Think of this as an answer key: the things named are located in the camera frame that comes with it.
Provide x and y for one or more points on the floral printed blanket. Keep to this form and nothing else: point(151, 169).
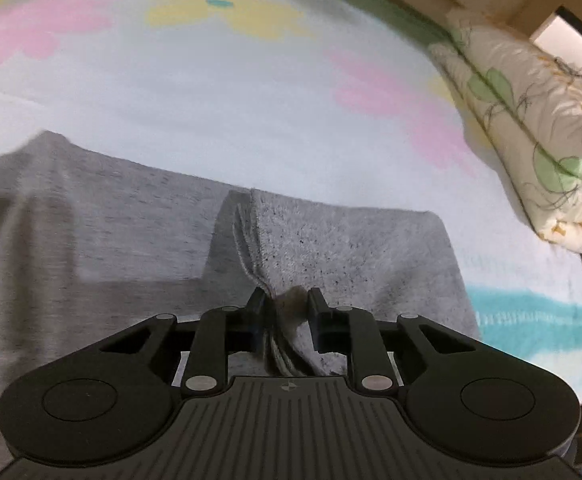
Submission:
point(251, 105)

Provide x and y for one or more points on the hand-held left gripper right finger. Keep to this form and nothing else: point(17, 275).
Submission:
point(317, 317)

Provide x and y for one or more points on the grey pants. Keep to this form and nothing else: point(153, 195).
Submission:
point(121, 240)

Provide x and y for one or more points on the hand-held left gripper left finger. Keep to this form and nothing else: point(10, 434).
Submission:
point(257, 317)

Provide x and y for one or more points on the cream floral quilt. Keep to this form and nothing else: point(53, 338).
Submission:
point(536, 135)

